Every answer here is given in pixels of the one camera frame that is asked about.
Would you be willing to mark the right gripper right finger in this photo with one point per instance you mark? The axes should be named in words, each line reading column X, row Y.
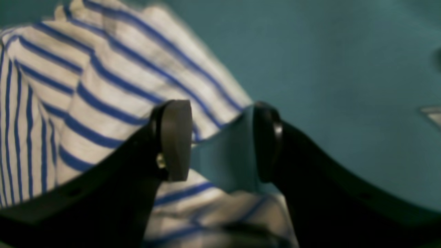
column 329, row 206

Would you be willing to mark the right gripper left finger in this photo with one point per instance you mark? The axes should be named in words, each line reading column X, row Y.
column 109, row 205

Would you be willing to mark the blue white striped T-shirt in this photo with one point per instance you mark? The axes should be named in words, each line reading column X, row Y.
column 76, row 87

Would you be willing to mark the teal table cloth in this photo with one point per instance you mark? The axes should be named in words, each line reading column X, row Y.
column 350, row 73

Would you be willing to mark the white paper note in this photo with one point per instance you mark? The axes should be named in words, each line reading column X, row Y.
column 433, row 113

